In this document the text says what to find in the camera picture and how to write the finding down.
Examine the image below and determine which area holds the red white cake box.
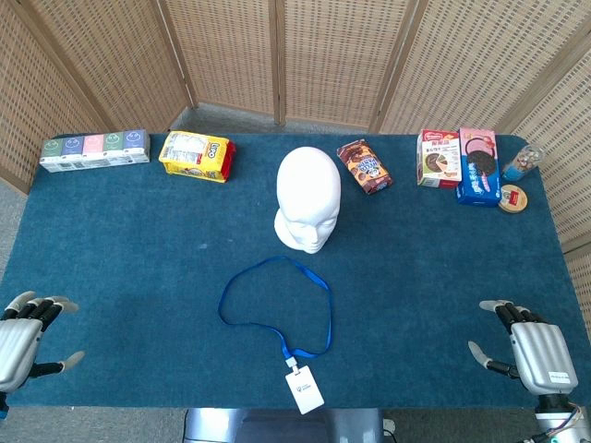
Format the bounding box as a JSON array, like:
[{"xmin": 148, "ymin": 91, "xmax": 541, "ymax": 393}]
[{"xmin": 416, "ymin": 128, "xmax": 463, "ymax": 189}]

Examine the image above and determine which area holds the clear candy jar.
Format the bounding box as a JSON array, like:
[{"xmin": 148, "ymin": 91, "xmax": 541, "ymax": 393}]
[{"xmin": 501, "ymin": 144, "xmax": 546, "ymax": 182}]

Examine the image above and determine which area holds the pink blue Oreo box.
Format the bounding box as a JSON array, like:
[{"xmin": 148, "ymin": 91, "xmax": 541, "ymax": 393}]
[{"xmin": 455, "ymin": 127, "xmax": 502, "ymax": 208}]

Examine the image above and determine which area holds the blue table carpet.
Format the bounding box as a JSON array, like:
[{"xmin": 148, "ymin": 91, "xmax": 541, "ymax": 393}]
[{"xmin": 0, "ymin": 133, "xmax": 591, "ymax": 410}]

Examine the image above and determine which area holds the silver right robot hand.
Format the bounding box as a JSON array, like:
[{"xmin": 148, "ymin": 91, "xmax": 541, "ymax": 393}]
[{"xmin": 467, "ymin": 299, "xmax": 579, "ymax": 396}]

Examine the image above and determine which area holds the pastel tissue multipack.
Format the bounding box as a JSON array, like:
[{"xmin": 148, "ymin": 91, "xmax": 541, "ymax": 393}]
[{"xmin": 38, "ymin": 129, "xmax": 151, "ymax": 174}]

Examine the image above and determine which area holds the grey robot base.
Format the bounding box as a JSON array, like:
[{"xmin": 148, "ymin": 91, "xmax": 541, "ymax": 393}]
[{"xmin": 182, "ymin": 408, "xmax": 387, "ymax": 443}]

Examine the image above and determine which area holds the white foam mannequin head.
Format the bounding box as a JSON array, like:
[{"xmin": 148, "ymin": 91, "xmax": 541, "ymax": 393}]
[{"xmin": 273, "ymin": 146, "xmax": 343, "ymax": 255}]

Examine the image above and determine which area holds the brown chocolate cookie pack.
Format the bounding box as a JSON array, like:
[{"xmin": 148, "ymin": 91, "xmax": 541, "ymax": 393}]
[{"xmin": 336, "ymin": 139, "xmax": 394, "ymax": 197}]

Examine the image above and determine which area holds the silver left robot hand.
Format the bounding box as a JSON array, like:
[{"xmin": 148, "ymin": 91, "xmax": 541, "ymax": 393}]
[{"xmin": 0, "ymin": 290, "xmax": 87, "ymax": 394}]

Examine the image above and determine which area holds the yellow Lipo biscuit bag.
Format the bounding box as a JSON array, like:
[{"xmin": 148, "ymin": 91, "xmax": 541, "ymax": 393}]
[{"xmin": 158, "ymin": 130, "xmax": 236, "ymax": 184}]

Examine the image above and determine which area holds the blue lanyard with white badge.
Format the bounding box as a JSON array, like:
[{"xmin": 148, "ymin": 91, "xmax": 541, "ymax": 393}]
[{"xmin": 217, "ymin": 256, "xmax": 333, "ymax": 415}]

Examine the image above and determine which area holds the woven bamboo folding screen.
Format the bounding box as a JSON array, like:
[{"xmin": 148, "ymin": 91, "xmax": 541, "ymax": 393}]
[{"xmin": 0, "ymin": 0, "xmax": 591, "ymax": 345}]

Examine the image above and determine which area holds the round wooden red lid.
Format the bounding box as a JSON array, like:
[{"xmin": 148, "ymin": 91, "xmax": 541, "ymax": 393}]
[{"xmin": 498, "ymin": 184, "xmax": 530, "ymax": 215}]

